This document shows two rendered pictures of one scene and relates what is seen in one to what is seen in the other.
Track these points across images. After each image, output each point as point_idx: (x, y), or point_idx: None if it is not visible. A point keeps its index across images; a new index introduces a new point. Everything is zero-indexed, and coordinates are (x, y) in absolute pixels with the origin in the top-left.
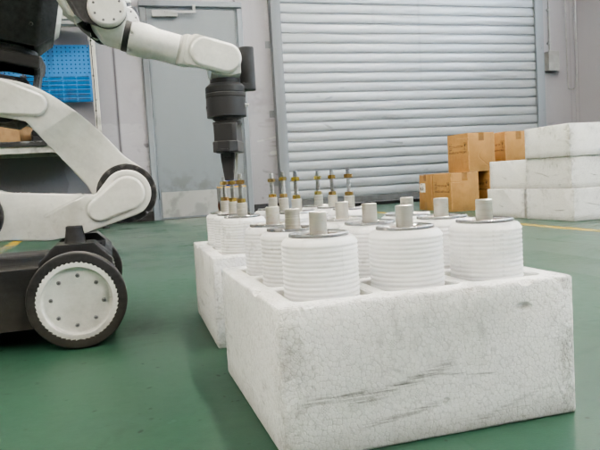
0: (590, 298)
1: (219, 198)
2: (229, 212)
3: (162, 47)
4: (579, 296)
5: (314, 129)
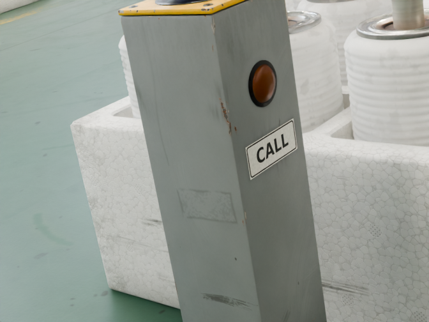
0: (50, 130)
1: (262, 46)
2: (428, 9)
3: None
4: (39, 137)
5: None
